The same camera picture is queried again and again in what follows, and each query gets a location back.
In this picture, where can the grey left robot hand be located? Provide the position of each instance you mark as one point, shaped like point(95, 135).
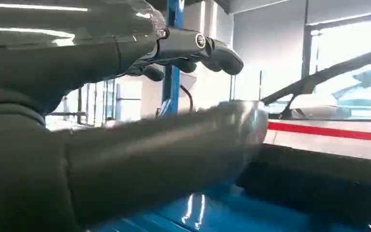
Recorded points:
point(76, 48)

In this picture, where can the metal railing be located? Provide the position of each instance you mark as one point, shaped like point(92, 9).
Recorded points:
point(86, 105)

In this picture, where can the ribbed grey left arm sleeve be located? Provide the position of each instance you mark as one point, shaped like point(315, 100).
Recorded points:
point(16, 166)

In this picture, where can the blue glossy platform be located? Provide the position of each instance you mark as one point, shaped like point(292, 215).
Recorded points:
point(236, 217)

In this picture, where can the black slanted bar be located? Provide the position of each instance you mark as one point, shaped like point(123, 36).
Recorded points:
point(326, 74)

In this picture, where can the white panel with red stripe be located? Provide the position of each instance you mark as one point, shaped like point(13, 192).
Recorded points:
point(326, 131)

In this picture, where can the black table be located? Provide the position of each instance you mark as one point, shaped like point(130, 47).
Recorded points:
point(316, 182)

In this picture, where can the blue metal post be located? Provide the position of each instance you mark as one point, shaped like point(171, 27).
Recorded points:
point(171, 93)

